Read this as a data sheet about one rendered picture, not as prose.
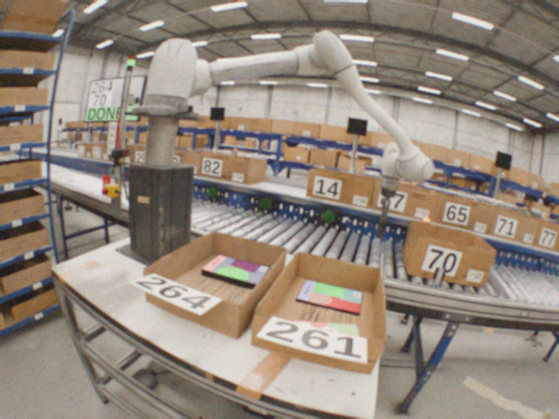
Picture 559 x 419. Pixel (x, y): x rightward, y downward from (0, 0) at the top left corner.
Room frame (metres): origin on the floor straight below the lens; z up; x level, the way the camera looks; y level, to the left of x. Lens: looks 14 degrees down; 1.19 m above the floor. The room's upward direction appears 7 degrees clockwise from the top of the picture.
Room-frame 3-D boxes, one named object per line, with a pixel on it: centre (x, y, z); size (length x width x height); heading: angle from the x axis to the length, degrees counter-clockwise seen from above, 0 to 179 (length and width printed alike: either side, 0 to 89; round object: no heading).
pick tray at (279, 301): (0.61, -0.16, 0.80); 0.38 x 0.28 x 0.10; 164
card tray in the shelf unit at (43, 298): (0.90, 1.54, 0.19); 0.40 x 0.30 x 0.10; 162
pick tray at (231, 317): (0.70, 0.14, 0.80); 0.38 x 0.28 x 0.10; 165
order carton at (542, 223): (1.16, -1.86, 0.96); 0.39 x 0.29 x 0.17; 71
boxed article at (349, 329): (0.53, -0.15, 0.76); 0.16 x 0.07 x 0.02; 90
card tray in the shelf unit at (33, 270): (0.90, 1.54, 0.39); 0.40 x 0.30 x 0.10; 161
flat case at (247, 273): (0.79, 0.11, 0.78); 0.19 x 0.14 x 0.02; 77
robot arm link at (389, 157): (1.18, -0.49, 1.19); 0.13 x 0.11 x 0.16; 17
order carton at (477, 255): (1.02, -0.79, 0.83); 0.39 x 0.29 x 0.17; 73
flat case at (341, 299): (0.71, -0.19, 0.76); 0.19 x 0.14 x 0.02; 73
